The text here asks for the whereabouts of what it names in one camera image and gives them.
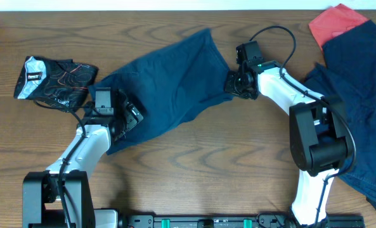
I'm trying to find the blue denim shorts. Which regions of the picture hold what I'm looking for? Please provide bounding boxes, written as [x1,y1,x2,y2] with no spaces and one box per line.
[89,28,233,155]

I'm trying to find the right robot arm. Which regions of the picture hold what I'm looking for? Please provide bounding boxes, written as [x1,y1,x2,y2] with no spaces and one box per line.
[224,41,354,227]

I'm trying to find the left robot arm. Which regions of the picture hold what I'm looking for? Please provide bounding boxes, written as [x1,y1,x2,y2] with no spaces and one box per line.
[22,87,143,227]

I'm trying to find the black patterned folded shorts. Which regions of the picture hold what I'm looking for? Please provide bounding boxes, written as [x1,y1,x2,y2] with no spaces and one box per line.
[13,56,98,111]

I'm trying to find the red cloth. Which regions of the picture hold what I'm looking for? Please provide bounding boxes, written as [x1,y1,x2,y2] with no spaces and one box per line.
[309,4,369,50]

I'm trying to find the dark navy garment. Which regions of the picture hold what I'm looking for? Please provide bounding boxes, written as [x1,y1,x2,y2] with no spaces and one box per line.
[323,20,376,106]

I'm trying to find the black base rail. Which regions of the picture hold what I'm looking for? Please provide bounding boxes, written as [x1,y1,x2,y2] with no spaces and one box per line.
[118,213,365,228]

